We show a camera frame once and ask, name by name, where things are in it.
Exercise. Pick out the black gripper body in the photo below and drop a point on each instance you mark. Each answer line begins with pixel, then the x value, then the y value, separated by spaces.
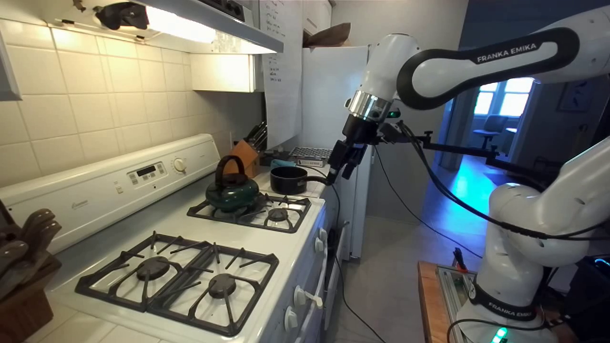
pixel 352 144

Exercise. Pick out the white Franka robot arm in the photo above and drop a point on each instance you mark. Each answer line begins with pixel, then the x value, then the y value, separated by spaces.
pixel 520 255

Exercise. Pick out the white stove knob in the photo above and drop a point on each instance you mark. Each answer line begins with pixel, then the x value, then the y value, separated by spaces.
pixel 305 297
pixel 320 241
pixel 289 319

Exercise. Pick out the white gas stove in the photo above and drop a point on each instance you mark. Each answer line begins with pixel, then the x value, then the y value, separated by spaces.
pixel 95 192

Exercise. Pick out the teal dish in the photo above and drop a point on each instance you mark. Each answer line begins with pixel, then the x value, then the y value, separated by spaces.
pixel 282 163

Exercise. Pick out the white refrigerator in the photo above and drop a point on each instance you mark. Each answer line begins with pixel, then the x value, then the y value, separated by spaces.
pixel 324 96

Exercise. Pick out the round black burner cap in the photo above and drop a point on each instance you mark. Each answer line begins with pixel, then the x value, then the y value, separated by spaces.
pixel 152 268
pixel 221 285
pixel 276 215

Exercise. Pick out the wooden knife block with knives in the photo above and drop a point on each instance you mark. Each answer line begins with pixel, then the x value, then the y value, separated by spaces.
pixel 24 312
pixel 247 159

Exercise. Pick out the black cast iron burner grate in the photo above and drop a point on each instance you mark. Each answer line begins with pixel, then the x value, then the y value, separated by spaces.
pixel 183 276
pixel 253 226

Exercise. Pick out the white board with writing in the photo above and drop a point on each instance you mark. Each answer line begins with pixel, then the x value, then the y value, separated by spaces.
pixel 282 70

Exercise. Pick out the dark green kettle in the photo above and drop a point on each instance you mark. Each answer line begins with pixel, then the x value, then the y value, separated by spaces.
pixel 230 192

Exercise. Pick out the brown wooden bowl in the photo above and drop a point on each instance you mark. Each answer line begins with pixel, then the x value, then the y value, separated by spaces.
pixel 326 36

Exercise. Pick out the white range hood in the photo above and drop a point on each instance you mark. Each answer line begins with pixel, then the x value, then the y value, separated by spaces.
pixel 240 32

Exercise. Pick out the paned window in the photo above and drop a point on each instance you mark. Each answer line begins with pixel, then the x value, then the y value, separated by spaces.
pixel 505 98

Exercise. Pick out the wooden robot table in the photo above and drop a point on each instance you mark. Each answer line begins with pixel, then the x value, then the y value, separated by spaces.
pixel 430 306

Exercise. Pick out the black mounted device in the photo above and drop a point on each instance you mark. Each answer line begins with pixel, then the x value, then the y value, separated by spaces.
pixel 124 16

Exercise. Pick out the black bag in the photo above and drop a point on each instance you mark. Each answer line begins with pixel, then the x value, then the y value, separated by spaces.
pixel 587 306

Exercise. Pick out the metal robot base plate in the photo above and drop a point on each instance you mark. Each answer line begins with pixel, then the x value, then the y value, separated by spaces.
pixel 453 289

